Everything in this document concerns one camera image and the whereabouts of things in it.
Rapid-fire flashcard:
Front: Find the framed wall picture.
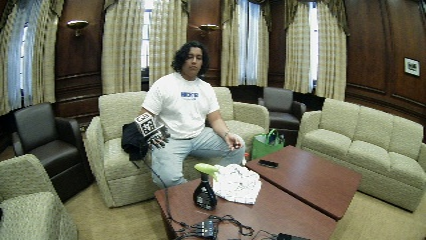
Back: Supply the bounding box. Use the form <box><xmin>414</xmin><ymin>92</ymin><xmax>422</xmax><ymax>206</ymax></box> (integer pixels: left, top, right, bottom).
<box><xmin>402</xmin><ymin>57</ymin><xmax>422</xmax><ymax>78</ymax></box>

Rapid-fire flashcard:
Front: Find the small dark leather armchair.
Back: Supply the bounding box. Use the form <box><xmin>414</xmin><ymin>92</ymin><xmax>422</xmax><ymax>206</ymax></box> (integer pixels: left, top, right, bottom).
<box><xmin>257</xmin><ymin>86</ymin><xmax>307</xmax><ymax>146</ymax></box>

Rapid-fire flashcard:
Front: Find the white marker cube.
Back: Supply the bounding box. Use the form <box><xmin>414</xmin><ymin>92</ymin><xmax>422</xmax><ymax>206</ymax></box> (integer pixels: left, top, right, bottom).
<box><xmin>133</xmin><ymin>112</ymin><xmax>158</xmax><ymax>137</ymax></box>

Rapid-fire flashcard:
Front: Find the white crumpled cloth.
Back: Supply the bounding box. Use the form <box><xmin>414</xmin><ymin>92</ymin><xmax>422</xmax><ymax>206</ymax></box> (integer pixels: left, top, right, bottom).
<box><xmin>211</xmin><ymin>163</ymin><xmax>263</xmax><ymax>205</ymax></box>

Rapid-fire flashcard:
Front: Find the beige checked curtain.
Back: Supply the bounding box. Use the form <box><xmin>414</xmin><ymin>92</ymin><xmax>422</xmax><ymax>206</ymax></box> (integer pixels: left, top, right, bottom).
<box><xmin>255</xmin><ymin>9</ymin><xmax>271</xmax><ymax>89</ymax></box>
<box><xmin>29</xmin><ymin>0</ymin><xmax>66</xmax><ymax>105</ymax></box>
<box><xmin>314</xmin><ymin>0</ymin><xmax>348</xmax><ymax>101</ymax></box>
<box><xmin>101</xmin><ymin>0</ymin><xmax>147</xmax><ymax>95</ymax></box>
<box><xmin>147</xmin><ymin>0</ymin><xmax>190</xmax><ymax>86</ymax></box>
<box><xmin>219</xmin><ymin>0</ymin><xmax>243</xmax><ymax>87</ymax></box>
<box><xmin>282</xmin><ymin>0</ymin><xmax>313</xmax><ymax>95</ymax></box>

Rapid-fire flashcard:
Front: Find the green tote bag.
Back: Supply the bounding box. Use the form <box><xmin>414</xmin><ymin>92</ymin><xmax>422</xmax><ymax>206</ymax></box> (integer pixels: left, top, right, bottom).
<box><xmin>250</xmin><ymin>128</ymin><xmax>286</xmax><ymax>161</ymax></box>

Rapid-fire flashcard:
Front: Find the the person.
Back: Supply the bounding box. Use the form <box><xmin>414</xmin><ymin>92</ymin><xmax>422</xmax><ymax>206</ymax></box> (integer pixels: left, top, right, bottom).
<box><xmin>139</xmin><ymin>40</ymin><xmax>247</xmax><ymax>190</ymax></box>

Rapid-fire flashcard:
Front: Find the beige three-seat sofa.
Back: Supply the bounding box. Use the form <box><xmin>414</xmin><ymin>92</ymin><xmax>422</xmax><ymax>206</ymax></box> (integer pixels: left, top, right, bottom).
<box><xmin>295</xmin><ymin>98</ymin><xmax>426</xmax><ymax>213</ymax></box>

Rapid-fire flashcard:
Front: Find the large dark leather armchair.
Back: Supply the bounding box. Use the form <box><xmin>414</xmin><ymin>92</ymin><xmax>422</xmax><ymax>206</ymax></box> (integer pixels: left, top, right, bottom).
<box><xmin>10</xmin><ymin>102</ymin><xmax>96</xmax><ymax>203</ymax></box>

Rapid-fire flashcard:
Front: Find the brass wall lamp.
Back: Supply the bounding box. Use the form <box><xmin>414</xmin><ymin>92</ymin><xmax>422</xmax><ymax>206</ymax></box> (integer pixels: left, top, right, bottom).
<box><xmin>65</xmin><ymin>19</ymin><xmax>90</xmax><ymax>38</ymax></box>
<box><xmin>197</xmin><ymin>23</ymin><xmax>221</xmax><ymax>34</ymax></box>

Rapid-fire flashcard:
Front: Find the black flat device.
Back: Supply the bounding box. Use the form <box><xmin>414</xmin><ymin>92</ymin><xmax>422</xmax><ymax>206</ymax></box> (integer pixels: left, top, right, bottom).
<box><xmin>274</xmin><ymin>232</ymin><xmax>313</xmax><ymax>240</ymax></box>

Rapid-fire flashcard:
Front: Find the white sheer curtain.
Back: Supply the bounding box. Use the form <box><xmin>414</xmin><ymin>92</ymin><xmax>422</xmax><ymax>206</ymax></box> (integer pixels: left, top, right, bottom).
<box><xmin>238</xmin><ymin>0</ymin><xmax>261</xmax><ymax>86</ymax></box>
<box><xmin>5</xmin><ymin>13</ymin><xmax>34</xmax><ymax>111</ymax></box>

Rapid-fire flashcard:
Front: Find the black cable hub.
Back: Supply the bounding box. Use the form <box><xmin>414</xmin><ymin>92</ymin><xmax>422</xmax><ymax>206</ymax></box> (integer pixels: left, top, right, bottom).
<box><xmin>194</xmin><ymin>219</ymin><xmax>219</xmax><ymax>239</ymax></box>

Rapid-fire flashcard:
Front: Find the tangle of black cables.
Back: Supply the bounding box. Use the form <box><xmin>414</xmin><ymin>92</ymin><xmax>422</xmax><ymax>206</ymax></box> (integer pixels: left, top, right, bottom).
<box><xmin>169</xmin><ymin>214</ymin><xmax>279</xmax><ymax>240</ymax></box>

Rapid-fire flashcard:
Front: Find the brown wooden coffee table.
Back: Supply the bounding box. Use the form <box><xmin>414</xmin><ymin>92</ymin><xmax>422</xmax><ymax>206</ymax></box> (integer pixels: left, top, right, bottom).
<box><xmin>243</xmin><ymin>145</ymin><xmax>363</xmax><ymax>221</ymax></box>
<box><xmin>153</xmin><ymin>177</ymin><xmax>339</xmax><ymax>240</ymax></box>

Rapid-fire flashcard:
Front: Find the black spray bottle green trigger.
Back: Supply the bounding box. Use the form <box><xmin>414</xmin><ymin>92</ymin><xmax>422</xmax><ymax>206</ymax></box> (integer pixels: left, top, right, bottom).
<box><xmin>191</xmin><ymin>162</ymin><xmax>221</xmax><ymax>211</ymax></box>

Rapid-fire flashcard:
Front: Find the black jacket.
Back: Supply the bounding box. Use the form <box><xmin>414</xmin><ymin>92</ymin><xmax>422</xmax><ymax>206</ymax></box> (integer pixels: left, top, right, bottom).
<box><xmin>120</xmin><ymin>121</ymin><xmax>150</xmax><ymax>162</ymax></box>

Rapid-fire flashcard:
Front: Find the black phone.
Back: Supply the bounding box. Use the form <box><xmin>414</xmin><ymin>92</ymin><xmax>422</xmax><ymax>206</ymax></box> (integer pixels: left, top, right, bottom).
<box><xmin>257</xmin><ymin>159</ymin><xmax>281</xmax><ymax>169</ymax></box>

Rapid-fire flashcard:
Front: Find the black glove cable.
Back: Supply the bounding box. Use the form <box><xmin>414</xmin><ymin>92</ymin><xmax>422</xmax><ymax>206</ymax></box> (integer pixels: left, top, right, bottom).
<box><xmin>129</xmin><ymin>158</ymin><xmax>174</xmax><ymax>222</ymax></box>

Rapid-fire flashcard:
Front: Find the beige two-seat sofa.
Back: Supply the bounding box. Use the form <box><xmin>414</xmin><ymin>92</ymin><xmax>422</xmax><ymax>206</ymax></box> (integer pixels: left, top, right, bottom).
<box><xmin>84</xmin><ymin>86</ymin><xmax>271</xmax><ymax>209</ymax></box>

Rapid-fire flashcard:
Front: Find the beige upholstered armchair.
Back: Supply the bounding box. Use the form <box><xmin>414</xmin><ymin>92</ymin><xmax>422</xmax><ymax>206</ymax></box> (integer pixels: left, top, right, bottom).
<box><xmin>0</xmin><ymin>153</ymin><xmax>80</xmax><ymax>240</ymax></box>

